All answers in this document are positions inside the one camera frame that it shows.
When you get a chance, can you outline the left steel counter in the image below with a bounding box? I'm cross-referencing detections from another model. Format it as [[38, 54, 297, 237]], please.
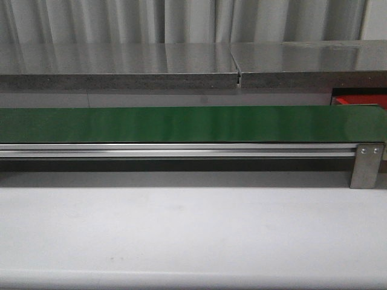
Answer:
[[1, 43, 238, 92]]

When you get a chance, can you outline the steel counter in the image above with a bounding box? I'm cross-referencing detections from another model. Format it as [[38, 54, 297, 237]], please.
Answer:
[[230, 40, 386, 91], [1, 43, 238, 92]]

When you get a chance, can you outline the right steel counter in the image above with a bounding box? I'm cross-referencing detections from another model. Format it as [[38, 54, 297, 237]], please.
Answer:
[[230, 40, 386, 91]]

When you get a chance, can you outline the green conveyor belt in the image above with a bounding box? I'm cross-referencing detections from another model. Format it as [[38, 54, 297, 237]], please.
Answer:
[[1, 105, 386, 143]]

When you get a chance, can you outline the red plastic bin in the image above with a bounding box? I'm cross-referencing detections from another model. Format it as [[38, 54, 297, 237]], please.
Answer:
[[332, 94, 387, 110]]

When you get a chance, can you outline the grey pleated curtain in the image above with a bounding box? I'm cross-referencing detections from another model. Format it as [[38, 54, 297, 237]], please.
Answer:
[[1, 1, 367, 44]]

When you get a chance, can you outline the aluminium conveyor side rail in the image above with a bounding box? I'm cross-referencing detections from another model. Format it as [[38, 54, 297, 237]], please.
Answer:
[[1, 143, 357, 158]]

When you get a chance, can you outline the steel conveyor support bracket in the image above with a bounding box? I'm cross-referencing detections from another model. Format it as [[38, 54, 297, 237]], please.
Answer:
[[350, 143, 385, 189]]

